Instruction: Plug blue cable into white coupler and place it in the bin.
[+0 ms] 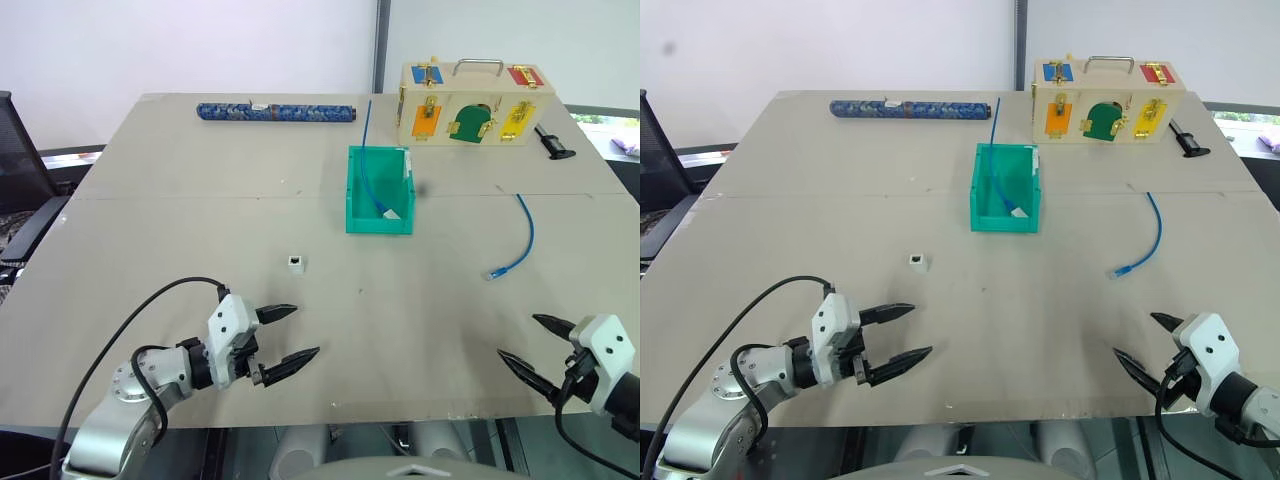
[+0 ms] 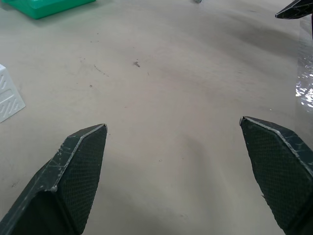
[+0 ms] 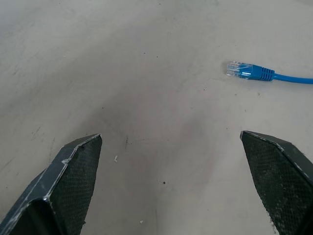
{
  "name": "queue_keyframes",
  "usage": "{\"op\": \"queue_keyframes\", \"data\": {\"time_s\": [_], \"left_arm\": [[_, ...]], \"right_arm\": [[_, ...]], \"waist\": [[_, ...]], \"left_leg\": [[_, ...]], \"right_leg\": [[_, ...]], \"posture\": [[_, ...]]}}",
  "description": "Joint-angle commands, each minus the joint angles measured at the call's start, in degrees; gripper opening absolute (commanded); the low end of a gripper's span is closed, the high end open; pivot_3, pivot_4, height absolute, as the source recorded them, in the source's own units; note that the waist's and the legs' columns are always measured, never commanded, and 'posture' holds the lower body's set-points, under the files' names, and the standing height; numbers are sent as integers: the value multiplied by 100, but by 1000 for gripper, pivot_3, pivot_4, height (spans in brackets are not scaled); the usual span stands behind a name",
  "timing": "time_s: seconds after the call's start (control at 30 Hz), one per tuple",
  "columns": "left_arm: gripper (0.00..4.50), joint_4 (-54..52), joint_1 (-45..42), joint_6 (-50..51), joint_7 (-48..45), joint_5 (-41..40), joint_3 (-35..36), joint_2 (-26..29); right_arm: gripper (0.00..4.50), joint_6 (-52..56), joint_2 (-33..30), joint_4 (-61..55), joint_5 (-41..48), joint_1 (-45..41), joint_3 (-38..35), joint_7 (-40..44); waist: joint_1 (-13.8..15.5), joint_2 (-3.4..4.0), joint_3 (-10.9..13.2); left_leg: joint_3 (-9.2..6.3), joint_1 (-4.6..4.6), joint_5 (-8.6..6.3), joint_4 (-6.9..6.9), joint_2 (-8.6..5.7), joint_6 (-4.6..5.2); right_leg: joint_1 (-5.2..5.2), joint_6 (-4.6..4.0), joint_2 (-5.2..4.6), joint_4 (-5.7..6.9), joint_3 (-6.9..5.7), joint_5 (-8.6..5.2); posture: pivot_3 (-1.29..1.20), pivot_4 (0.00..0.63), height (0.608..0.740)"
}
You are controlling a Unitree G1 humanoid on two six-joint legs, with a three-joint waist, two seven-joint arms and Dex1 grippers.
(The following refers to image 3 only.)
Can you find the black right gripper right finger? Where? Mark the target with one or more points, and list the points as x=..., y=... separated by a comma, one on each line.
x=281, y=176

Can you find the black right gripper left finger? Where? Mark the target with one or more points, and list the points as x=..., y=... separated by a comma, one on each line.
x=66, y=186

